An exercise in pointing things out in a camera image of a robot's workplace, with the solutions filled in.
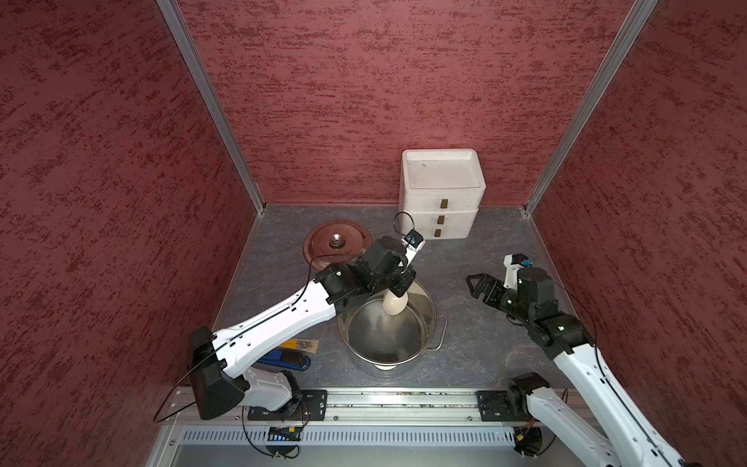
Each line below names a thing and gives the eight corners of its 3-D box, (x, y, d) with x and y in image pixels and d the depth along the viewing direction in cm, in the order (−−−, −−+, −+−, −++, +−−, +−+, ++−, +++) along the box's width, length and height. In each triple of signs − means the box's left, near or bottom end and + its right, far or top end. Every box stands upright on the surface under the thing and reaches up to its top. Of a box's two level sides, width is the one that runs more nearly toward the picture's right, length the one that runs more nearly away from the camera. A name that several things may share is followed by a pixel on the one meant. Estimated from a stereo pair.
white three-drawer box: (400, 241, 112) (406, 188, 91) (398, 202, 126) (402, 148, 105) (468, 242, 112) (489, 189, 91) (458, 203, 127) (475, 149, 105)
